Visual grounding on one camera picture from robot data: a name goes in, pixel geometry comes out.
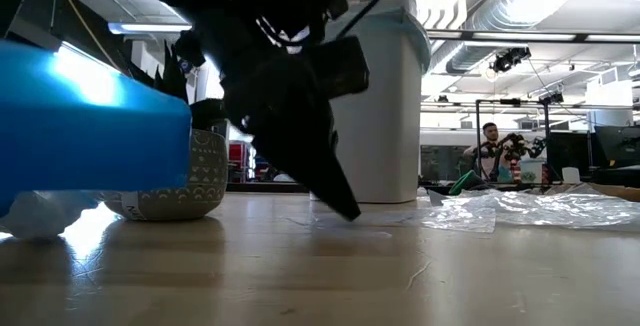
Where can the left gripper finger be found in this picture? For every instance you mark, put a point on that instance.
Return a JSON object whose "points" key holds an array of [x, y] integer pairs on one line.
{"points": [[295, 141]]}

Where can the white plastic trash bin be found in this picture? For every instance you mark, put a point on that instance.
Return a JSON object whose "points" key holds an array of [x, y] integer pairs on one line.
{"points": [[385, 141]]}

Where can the succulent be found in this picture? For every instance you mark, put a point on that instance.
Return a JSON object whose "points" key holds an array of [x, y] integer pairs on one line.
{"points": [[205, 186]]}

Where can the clear printed plastic bag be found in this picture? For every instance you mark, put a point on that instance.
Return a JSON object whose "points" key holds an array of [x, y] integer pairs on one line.
{"points": [[540, 208]]}

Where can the large white plastic bag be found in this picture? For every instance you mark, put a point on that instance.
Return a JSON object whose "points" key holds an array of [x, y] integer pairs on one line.
{"points": [[40, 213]]}

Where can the black glove with green cuff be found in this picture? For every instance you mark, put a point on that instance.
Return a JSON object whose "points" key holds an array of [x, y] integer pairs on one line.
{"points": [[467, 182]]}

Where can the person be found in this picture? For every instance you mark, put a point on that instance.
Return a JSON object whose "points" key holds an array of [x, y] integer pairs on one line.
{"points": [[492, 151]]}

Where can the black computer monitor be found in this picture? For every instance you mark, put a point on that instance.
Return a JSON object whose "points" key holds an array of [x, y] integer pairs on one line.
{"points": [[617, 146]]}

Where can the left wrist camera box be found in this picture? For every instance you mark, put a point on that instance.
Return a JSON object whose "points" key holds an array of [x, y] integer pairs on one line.
{"points": [[342, 66]]}

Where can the black ceiling rig camera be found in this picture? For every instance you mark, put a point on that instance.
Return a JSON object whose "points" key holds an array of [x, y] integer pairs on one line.
{"points": [[510, 58]]}

